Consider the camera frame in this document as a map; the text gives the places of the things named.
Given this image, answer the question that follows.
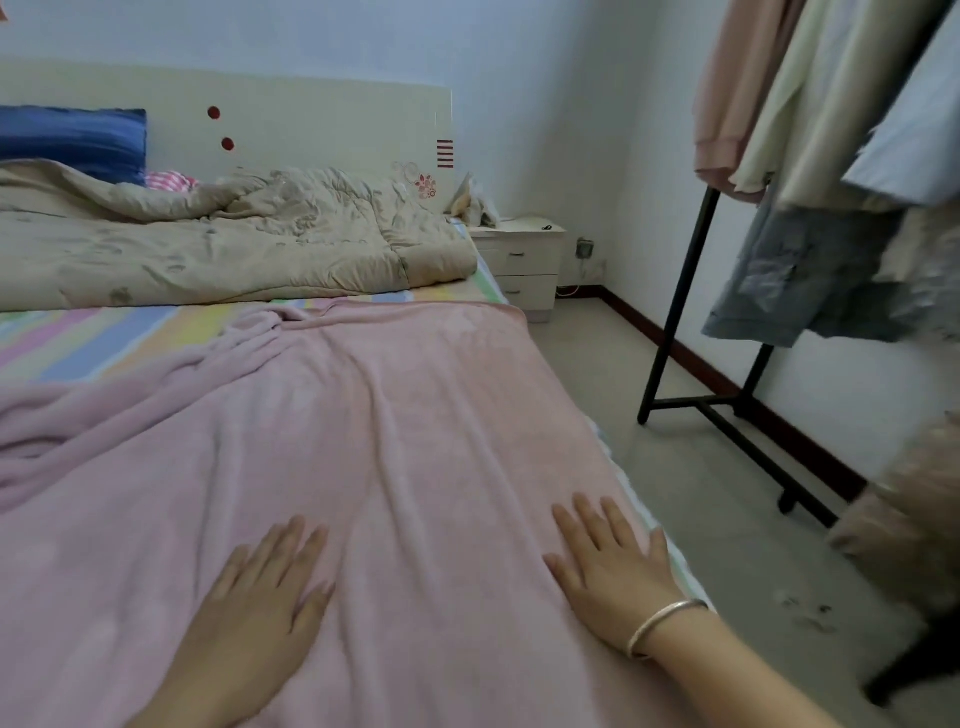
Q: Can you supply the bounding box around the person's left hand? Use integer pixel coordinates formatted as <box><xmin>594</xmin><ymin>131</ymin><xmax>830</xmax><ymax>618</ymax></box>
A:
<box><xmin>150</xmin><ymin>517</ymin><xmax>341</xmax><ymax>725</ymax></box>

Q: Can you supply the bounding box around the person's right hand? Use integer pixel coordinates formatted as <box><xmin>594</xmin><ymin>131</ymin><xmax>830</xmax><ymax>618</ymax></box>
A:
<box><xmin>541</xmin><ymin>493</ymin><xmax>692</xmax><ymax>657</ymax></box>

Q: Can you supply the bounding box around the pink fleece blanket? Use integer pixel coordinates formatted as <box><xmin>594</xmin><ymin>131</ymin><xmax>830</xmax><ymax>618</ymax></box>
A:
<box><xmin>0</xmin><ymin>300</ymin><xmax>707</xmax><ymax>728</ymax></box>

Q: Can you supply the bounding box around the person's right forearm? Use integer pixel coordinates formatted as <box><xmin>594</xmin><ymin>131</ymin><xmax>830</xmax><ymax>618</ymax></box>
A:
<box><xmin>642</xmin><ymin>606</ymin><xmax>845</xmax><ymax>728</ymax></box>

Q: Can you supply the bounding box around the dark brown baseboard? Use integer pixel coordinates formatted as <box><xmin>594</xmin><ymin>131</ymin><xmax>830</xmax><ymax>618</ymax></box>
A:
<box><xmin>558</xmin><ymin>283</ymin><xmax>872</xmax><ymax>506</ymax></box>

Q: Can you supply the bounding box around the black clothes rack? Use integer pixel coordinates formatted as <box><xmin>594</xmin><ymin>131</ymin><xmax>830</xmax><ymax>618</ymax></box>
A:
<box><xmin>636</xmin><ymin>186</ymin><xmax>960</xmax><ymax>710</ymax></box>

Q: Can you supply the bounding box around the plastic covered beige coat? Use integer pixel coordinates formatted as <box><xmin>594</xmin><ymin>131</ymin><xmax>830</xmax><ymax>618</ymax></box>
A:
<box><xmin>828</xmin><ymin>412</ymin><xmax>960</xmax><ymax>620</ymax></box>

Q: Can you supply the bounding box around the white nightstand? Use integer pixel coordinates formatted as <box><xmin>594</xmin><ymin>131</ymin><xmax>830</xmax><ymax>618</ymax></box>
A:
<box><xmin>471</xmin><ymin>217</ymin><xmax>570</xmax><ymax>323</ymax></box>

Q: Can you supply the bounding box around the striped pastel bed sheet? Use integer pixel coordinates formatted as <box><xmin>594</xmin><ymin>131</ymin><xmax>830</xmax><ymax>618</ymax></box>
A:
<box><xmin>0</xmin><ymin>225</ymin><xmax>719</xmax><ymax>609</ymax></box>

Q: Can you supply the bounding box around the grey hanging garment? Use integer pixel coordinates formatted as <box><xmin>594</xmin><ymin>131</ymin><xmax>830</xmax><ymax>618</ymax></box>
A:
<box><xmin>700</xmin><ymin>195</ymin><xmax>960</xmax><ymax>348</ymax></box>

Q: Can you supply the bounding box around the beige quilt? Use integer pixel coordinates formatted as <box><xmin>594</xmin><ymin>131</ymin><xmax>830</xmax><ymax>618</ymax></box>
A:
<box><xmin>0</xmin><ymin>159</ymin><xmax>482</xmax><ymax>314</ymax></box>

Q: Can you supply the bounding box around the cream plush toy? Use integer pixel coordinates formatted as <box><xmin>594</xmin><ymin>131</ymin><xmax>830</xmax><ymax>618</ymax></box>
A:
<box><xmin>445</xmin><ymin>171</ymin><xmax>506</xmax><ymax>231</ymax></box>

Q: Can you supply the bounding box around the pink patterned pillow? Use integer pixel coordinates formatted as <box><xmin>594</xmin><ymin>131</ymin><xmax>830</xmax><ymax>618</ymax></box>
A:
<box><xmin>144</xmin><ymin>168</ymin><xmax>201</xmax><ymax>195</ymax></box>

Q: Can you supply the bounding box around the pink hanging garment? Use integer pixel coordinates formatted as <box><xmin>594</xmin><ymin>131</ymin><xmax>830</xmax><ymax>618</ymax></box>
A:
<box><xmin>694</xmin><ymin>0</ymin><xmax>809</xmax><ymax>206</ymax></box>

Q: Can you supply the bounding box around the white headboard with red dots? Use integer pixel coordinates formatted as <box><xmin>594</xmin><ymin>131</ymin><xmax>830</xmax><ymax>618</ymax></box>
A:
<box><xmin>0</xmin><ymin>57</ymin><xmax>458</xmax><ymax>212</ymax></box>

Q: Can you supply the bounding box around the blue pillow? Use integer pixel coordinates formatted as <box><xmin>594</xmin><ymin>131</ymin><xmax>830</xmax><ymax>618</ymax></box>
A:
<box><xmin>0</xmin><ymin>105</ymin><xmax>152</xmax><ymax>188</ymax></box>

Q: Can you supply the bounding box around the cream hanging garment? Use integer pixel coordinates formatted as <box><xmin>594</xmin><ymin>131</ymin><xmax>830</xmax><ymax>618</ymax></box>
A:
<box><xmin>732</xmin><ymin>0</ymin><xmax>950</xmax><ymax>213</ymax></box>

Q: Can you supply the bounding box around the light blue hanging garment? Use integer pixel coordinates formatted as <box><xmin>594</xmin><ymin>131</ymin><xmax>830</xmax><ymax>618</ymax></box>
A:
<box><xmin>843</xmin><ymin>0</ymin><xmax>960</xmax><ymax>210</ymax></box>

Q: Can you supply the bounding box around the silver bracelet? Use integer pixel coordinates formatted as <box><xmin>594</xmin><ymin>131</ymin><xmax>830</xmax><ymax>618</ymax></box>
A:
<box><xmin>624</xmin><ymin>597</ymin><xmax>711</xmax><ymax>663</ymax></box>

